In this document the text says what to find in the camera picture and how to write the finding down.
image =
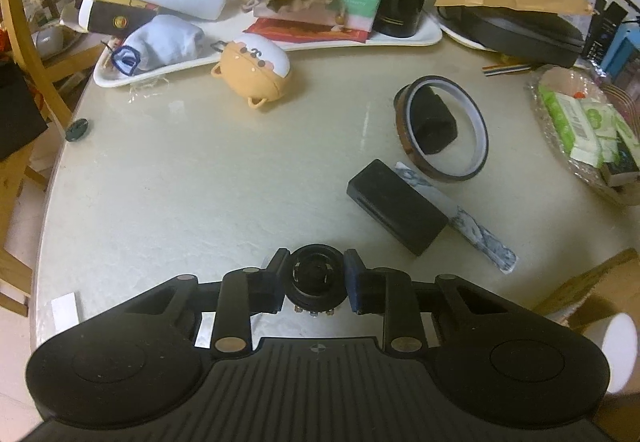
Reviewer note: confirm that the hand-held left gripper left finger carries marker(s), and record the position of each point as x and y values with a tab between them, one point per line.
274	282

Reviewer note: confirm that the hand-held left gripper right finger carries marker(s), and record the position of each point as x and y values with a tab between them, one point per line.
354	282

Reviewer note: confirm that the small black round knob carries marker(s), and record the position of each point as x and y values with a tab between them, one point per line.
316	277

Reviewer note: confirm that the black rectangular box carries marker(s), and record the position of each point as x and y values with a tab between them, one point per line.
395	207

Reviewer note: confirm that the black hexagonal adapter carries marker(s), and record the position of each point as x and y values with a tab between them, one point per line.
435	127

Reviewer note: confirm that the brown cardboard box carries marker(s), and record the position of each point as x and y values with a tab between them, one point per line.
580	287

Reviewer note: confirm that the marbled grey printed strip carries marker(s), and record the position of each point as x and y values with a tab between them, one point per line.
480	234

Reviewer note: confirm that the bear shaped pouch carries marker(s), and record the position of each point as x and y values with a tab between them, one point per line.
250	77

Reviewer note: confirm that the white paper slip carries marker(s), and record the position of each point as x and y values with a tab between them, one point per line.
65	313

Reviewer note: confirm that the white tray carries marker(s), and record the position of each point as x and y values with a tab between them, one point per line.
400	41

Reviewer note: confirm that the dark round disc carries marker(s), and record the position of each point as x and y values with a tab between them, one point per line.
78	130

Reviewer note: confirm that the red packet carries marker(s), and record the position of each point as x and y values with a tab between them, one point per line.
300	32

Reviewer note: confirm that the white sock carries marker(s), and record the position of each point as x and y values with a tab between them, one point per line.
165	40

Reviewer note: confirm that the green wet wipes barcode pack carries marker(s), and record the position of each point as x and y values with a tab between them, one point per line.
570	127

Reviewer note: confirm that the white plate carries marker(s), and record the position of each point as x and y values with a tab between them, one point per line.
452	33

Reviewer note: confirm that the wicker basket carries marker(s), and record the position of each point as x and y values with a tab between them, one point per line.
550	82

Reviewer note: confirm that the small black and white box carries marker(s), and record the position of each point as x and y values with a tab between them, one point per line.
620	172

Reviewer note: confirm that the black zip case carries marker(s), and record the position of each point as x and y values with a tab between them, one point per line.
525	35

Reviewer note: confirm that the black and gold box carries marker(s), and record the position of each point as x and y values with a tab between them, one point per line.
120	20

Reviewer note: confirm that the black cloth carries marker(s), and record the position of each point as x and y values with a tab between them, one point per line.
17	112

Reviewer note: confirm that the wooden chair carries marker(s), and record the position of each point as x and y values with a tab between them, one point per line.
25	47

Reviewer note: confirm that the black carton box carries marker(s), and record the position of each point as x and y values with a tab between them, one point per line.
605	32

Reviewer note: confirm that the blue carton box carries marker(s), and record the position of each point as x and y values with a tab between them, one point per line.
625	52

